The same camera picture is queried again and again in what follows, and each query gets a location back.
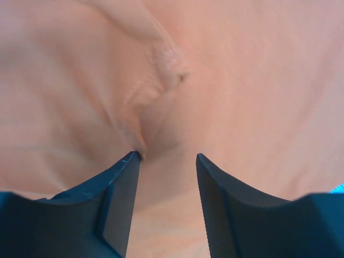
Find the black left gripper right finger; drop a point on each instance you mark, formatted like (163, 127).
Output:
(242, 221)

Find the orange t shirt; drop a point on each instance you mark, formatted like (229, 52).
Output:
(256, 86)

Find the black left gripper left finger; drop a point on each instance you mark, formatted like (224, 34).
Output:
(92, 219)

